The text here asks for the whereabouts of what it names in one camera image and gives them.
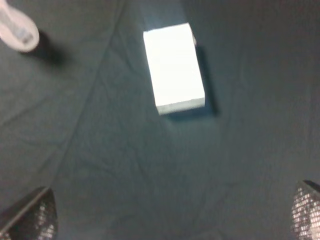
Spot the white bottle black cap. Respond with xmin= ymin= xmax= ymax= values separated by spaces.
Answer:
xmin=0 ymin=0 xmax=40 ymax=53

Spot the black tablecloth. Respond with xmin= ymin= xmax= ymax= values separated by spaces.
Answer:
xmin=0 ymin=0 xmax=320 ymax=240

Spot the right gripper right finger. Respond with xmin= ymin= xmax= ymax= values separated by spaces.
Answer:
xmin=291 ymin=180 xmax=320 ymax=240

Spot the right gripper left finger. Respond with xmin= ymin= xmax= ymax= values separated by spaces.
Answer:
xmin=0 ymin=186 xmax=58 ymax=240

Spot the white blue milk carton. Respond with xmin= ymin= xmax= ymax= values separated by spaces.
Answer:
xmin=143 ymin=23 xmax=206 ymax=115

